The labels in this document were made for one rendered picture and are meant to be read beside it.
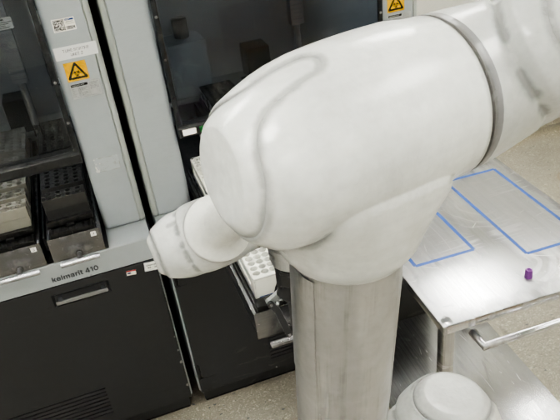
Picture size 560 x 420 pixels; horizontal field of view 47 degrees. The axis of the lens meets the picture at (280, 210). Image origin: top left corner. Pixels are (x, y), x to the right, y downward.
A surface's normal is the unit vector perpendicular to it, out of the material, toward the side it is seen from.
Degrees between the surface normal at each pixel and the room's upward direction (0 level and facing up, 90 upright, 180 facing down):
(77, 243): 90
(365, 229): 106
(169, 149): 90
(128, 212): 90
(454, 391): 6
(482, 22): 25
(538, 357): 0
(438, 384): 6
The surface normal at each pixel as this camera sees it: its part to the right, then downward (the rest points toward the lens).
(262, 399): -0.11, -0.84
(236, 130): -0.32, -0.35
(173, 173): 0.33, 0.47
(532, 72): -0.65, 0.61
